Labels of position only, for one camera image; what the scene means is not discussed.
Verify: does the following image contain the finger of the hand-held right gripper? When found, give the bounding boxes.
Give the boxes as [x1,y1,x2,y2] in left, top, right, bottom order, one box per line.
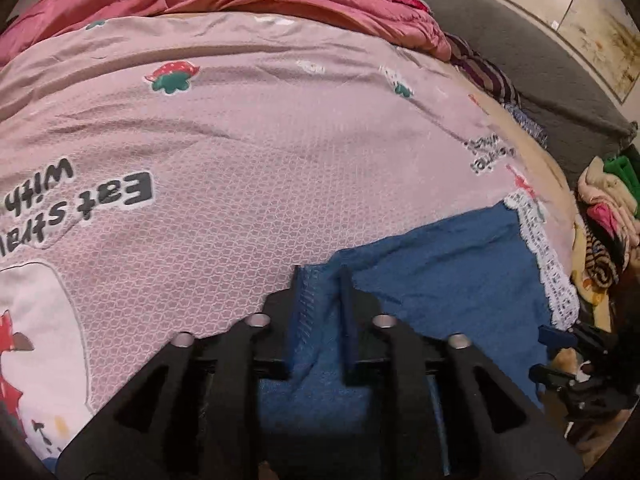
[537,325,581,350]
[529,364,576,392]

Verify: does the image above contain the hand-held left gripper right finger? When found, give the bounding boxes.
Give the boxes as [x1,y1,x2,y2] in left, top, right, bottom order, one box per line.
[339,266,586,480]

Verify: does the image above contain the purple striped cloth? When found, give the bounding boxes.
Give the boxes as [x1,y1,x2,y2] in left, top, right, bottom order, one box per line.
[445,32,522,107]

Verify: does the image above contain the cream fleece cloth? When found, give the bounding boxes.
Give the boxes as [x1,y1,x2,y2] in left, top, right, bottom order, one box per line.
[576,156,640,248]

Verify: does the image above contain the blue pants with lace trim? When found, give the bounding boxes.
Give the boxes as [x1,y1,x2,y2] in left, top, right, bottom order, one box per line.
[257,191,582,466]

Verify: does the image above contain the black yellow striped cloth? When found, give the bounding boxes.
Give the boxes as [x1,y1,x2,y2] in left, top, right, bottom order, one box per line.
[580,220,628,290]

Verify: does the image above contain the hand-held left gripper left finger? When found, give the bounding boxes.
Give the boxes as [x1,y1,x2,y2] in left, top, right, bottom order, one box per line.
[55,264,302,480]

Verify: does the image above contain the pink cloth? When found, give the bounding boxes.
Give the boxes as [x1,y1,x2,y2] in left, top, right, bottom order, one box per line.
[586,200,632,248]

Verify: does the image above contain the pink printed blanket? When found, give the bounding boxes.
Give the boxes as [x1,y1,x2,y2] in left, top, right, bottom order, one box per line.
[0,10,576,476]

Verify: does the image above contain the magenta cloth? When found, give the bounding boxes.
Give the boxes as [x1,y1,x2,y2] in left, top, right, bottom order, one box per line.
[387,0,432,14]

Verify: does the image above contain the grey padded headboard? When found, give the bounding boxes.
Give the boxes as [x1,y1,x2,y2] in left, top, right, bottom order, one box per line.
[372,0,640,186]

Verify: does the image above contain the wall painting panels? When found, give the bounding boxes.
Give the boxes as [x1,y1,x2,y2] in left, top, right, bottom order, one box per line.
[425,0,640,106]

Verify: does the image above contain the blue patterned cloth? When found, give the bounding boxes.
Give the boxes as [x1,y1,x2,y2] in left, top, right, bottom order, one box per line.
[502,102,549,151]

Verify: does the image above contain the green cloth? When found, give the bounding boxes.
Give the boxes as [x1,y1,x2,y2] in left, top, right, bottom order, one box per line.
[602,155,640,213]

